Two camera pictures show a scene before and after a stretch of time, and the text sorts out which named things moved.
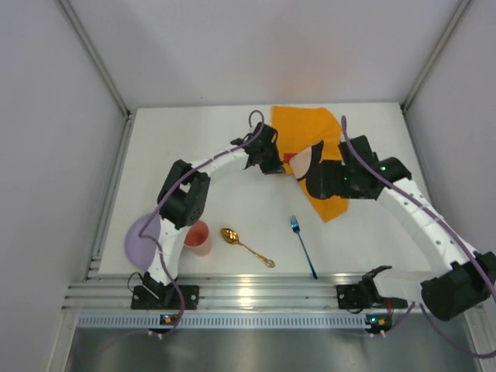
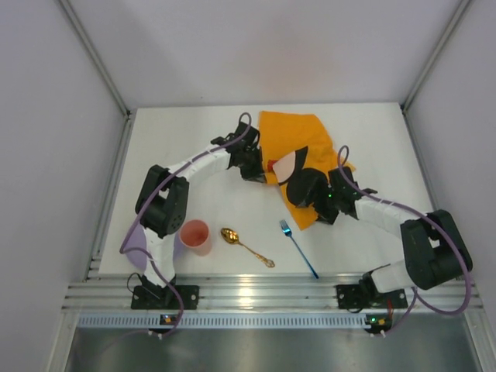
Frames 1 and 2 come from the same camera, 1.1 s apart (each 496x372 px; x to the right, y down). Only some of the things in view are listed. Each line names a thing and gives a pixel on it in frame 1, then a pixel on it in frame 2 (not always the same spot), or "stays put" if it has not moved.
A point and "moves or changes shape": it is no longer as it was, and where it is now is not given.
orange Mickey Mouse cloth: x=308 y=136 moves or changes shape
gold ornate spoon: x=232 y=236 stays put
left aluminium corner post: x=105 y=70 stays put
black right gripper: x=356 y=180 → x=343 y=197
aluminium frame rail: x=226 y=291 stays put
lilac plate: x=139 y=249 stays put
